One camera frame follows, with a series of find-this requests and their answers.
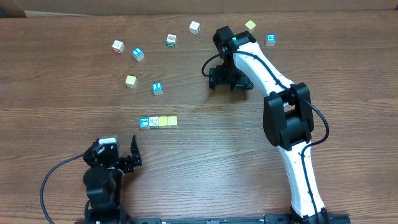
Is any wooden block yellow B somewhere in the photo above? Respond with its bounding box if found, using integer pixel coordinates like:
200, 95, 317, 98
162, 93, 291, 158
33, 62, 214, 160
158, 116, 169, 128

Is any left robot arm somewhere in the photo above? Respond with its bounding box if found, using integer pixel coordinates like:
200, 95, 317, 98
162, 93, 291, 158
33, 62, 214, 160
83, 136, 142, 224

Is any wooden block yellow left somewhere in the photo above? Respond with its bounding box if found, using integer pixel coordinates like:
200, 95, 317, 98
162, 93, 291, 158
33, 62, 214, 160
125, 75, 137, 88

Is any wooden block far white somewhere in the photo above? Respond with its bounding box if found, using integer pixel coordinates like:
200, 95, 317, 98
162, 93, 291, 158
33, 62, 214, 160
189, 21, 200, 35

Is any wooden block pink trim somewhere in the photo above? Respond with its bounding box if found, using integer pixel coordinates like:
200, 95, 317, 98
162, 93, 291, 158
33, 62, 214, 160
112, 40, 125, 54

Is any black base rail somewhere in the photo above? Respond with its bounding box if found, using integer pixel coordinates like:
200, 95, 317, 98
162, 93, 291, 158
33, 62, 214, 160
75, 213, 351, 224

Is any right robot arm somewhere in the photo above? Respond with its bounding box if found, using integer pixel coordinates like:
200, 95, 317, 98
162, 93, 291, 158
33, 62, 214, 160
207, 26, 329, 223

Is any cardboard back board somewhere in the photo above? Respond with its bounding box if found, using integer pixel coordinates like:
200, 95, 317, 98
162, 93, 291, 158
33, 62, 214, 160
1, 0, 397, 17

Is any wooden block green face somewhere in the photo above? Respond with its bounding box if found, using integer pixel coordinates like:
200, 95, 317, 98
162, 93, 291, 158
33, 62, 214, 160
166, 34, 177, 47

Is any wooden block blue P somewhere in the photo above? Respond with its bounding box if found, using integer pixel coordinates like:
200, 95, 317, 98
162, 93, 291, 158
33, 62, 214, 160
266, 34, 276, 47

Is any wooden block yellow far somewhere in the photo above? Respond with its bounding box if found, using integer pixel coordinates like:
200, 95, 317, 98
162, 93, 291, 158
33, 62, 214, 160
244, 20, 256, 33

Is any wooden block green trim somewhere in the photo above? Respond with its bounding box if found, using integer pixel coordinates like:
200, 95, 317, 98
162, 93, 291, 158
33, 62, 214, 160
149, 116, 159, 129

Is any wooden block blue middle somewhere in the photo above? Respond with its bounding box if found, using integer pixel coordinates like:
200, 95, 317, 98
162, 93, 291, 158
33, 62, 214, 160
152, 82, 163, 95

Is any wooden block green H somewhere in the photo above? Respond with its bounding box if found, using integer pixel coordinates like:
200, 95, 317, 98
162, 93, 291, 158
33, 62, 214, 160
167, 116, 178, 128

